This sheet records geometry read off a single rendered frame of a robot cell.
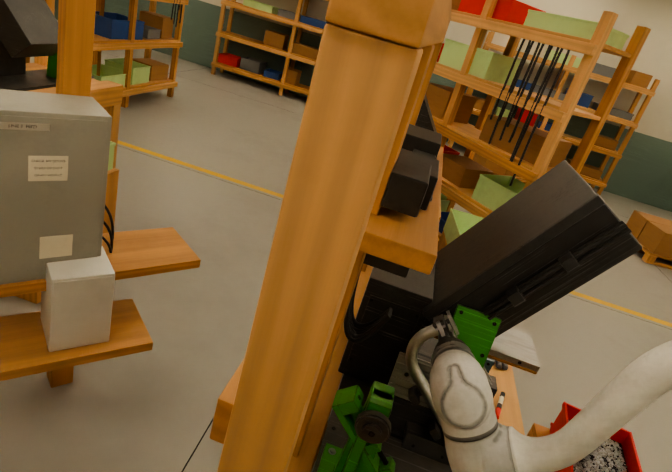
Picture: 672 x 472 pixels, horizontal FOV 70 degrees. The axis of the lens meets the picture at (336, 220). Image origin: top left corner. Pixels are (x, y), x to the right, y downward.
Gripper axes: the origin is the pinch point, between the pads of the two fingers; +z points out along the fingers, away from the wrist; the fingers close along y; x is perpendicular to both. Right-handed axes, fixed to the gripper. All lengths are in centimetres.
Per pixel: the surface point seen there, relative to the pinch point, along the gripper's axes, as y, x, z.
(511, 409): -41, -6, 31
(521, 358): -21.6, -14.4, 17.4
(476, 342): -7.8, -5.4, 4.5
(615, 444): -66, -30, 35
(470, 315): -0.7, -6.9, 4.5
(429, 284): 7.9, -0.1, 16.9
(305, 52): 335, 73, 823
